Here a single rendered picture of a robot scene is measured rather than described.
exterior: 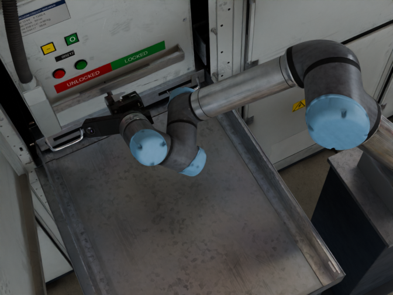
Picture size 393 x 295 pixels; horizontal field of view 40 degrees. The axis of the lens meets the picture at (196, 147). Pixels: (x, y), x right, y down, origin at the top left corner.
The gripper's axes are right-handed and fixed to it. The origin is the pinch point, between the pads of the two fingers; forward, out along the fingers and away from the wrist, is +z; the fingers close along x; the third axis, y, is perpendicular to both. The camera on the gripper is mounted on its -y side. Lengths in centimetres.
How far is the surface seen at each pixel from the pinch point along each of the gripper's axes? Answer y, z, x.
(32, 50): -12.3, -6.9, 22.5
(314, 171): 80, 45, -92
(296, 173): 72, 48, -90
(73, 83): -6.3, 1.3, 8.1
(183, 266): -0.3, -31.1, -37.8
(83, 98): -5.3, -0.8, 4.0
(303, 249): 30, -41, -43
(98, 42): 3.3, -4.0, 17.5
